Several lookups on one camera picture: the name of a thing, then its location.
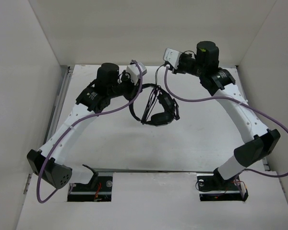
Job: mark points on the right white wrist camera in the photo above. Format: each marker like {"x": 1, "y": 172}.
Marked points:
{"x": 172, "y": 57}

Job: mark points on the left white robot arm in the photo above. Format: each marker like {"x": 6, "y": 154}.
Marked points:
{"x": 48, "y": 162}

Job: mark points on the black headphones with cable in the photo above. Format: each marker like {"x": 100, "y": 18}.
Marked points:
{"x": 161, "y": 108}

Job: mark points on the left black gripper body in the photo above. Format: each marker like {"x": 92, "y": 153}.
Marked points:
{"x": 125, "y": 87}

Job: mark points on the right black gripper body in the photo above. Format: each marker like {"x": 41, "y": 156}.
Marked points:
{"x": 189, "y": 65}

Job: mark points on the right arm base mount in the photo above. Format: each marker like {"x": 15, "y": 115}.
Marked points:
{"x": 231, "y": 190}

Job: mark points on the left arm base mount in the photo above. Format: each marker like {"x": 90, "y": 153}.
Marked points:
{"x": 98, "y": 189}

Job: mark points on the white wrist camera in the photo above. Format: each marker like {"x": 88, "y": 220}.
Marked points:
{"x": 134, "y": 71}
{"x": 172, "y": 57}

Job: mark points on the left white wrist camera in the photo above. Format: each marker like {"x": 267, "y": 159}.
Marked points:
{"x": 134, "y": 71}

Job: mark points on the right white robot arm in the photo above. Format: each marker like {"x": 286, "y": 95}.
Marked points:
{"x": 259, "y": 141}

